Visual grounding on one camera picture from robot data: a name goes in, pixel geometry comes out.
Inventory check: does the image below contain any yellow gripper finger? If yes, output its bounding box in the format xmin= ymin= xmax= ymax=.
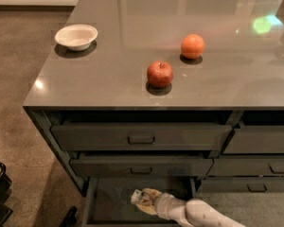
xmin=142 ymin=188 xmax=162 ymax=200
xmin=136 ymin=203 xmax=157 ymax=216

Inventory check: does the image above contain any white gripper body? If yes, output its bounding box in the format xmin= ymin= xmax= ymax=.
xmin=154 ymin=193 xmax=180 ymax=220

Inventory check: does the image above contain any top right grey drawer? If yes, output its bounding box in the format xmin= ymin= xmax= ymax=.
xmin=223 ymin=123 xmax=284 ymax=154

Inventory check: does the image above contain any grey counter cabinet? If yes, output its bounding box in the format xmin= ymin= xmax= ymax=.
xmin=24 ymin=0 xmax=284 ymax=193

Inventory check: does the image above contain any middle right grey drawer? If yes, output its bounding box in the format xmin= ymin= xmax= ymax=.
xmin=208 ymin=158 xmax=284 ymax=177

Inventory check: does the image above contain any open bottom left drawer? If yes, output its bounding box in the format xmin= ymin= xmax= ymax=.
xmin=82 ymin=176 xmax=196 ymax=227

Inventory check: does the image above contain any middle left grey drawer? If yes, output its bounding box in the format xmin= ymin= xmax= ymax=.
xmin=70 ymin=155 xmax=213 ymax=177

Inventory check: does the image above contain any red apple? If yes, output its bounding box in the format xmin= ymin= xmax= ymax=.
xmin=147 ymin=61 xmax=173 ymax=89

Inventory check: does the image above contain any top left grey drawer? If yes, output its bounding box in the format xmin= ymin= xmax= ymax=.
xmin=51 ymin=123 xmax=232 ymax=150

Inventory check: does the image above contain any orange fruit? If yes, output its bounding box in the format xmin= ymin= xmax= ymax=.
xmin=181 ymin=34 xmax=204 ymax=60

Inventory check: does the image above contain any white green 7up can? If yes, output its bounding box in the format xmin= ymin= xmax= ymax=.
xmin=131 ymin=189 xmax=152 ymax=206

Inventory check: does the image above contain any white paper bowl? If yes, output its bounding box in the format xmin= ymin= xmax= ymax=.
xmin=55 ymin=25 xmax=98 ymax=51

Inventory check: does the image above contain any black object on floor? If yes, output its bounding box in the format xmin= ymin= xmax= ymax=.
xmin=59 ymin=206 xmax=77 ymax=227

